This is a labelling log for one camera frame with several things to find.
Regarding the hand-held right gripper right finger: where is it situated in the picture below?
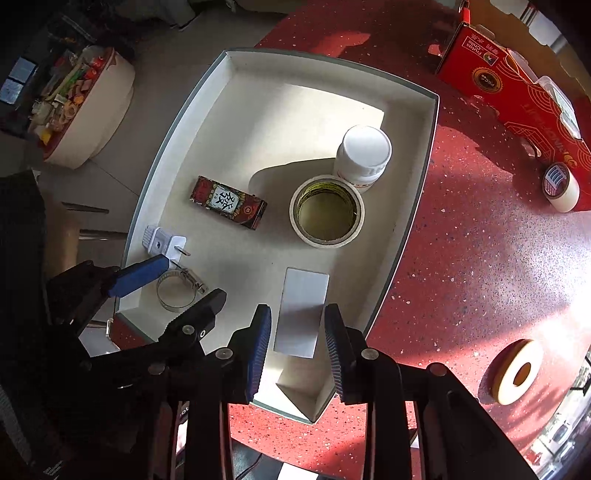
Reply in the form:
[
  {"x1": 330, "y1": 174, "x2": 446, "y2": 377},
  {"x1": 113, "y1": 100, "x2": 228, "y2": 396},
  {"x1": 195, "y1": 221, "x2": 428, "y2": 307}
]
[{"x1": 323, "y1": 302, "x2": 539, "y2": 480}]

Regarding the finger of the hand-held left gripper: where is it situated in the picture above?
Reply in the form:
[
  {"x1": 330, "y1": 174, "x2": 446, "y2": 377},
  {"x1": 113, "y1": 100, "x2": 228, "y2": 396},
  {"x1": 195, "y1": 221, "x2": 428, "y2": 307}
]
[
  {"x1": 157, "y1": 288, "x2": 228, "y2": 344},
  {"x1": 46, "y1": 253, "x2": 171, "y2": 324}
]

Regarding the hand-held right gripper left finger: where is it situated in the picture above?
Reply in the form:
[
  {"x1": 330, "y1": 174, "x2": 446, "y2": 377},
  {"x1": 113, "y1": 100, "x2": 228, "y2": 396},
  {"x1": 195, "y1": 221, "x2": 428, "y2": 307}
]
[{"x1": 115, "y1": 304, "x2": 273, "y2": 480}]

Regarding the metal hose clamp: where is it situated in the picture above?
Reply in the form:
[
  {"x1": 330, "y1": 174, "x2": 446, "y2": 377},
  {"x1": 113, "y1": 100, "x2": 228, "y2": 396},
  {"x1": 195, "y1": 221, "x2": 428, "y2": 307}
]
[{"x1": 156, "y1": 268, "x2": 209, "y2": 313}]

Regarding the white plug adapter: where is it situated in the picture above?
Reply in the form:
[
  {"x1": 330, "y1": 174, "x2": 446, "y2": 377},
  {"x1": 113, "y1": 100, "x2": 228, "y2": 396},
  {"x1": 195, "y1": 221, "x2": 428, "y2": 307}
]
[{"x1": 142, "y1": 224, "x2": 191, "y2": 258}]

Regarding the white box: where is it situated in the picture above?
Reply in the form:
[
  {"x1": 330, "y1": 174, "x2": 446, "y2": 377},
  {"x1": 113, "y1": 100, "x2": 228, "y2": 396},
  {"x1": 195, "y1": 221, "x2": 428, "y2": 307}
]
[{"x1": 273, "y1": 267, "x2": 330, "y2": 359}]

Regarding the plain masking tape roll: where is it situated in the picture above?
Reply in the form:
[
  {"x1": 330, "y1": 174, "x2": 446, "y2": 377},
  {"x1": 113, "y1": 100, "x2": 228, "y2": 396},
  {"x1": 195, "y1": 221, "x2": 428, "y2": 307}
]
[{"x1": 289, "y1": 174, "x2": 365, "y2": 249}]

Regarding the dark patterned small box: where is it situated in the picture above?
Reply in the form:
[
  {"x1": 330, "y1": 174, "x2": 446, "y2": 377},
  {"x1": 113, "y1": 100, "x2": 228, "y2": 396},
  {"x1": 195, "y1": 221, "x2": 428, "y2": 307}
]
[{"x1": 188, "y1": 175, "x2": 269, "y2": 230}]

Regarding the white shallow tray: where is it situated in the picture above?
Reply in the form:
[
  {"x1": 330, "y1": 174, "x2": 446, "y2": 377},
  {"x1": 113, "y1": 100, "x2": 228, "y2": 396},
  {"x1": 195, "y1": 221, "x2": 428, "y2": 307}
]
[{"x1": 113, "y1": 48, "x2": 439, "y2": 424}]

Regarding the white plastic bottle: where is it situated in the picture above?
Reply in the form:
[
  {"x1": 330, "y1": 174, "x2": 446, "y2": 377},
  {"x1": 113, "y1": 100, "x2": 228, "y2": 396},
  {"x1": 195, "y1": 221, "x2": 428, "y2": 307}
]
[{"x1": 333, "y1": 126, "x2": 393, "y2": 193}]

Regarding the red cardboard box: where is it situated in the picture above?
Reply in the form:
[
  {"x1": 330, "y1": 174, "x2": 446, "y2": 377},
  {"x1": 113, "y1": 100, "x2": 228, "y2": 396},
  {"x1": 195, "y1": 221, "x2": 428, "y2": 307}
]
[{"x1": 434, "y1": 0, "x2": 591, "y2": 208}]

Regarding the wooden stool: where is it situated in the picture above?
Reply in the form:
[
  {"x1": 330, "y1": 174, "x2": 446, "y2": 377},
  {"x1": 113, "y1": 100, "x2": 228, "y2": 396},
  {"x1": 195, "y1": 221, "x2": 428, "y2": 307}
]
[{"x1": 44, "y1": 198, "x2": 93, "y2": 278}]

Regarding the black fabric bag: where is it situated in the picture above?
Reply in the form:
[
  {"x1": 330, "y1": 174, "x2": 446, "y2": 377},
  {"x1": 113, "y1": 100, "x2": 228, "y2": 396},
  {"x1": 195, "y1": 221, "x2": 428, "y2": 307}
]
[{"x1": 0, "y1": 171, "x2": 47, "y2": 324}]

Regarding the round bin of toys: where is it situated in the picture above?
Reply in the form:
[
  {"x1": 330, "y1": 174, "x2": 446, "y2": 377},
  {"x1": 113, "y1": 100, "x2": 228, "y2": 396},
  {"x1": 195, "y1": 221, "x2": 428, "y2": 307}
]
[{"x1": 28, "y1": 46, "x2": 137, "y2": 169}]

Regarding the clutter of small colourful items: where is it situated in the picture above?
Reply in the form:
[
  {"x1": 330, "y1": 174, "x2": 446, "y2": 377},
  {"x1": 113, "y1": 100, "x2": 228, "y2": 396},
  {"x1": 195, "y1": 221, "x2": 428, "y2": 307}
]
[{"x1": 30, "y1": 46, "x2": 116, "y2": 144}]

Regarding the thick tan tape roll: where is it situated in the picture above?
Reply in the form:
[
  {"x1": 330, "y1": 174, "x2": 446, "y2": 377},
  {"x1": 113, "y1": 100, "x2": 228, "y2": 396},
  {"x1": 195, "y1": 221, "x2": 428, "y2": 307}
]
[{"x1": 489, "y1": 339, "x2": 546, "y2": 406}]

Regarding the masking tape roll striped core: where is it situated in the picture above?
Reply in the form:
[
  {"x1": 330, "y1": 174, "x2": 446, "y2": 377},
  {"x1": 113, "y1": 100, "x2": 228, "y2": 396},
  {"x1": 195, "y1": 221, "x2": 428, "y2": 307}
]
[{"x1": 541, "y1": 162, "x2": 581, "y2": 213}]

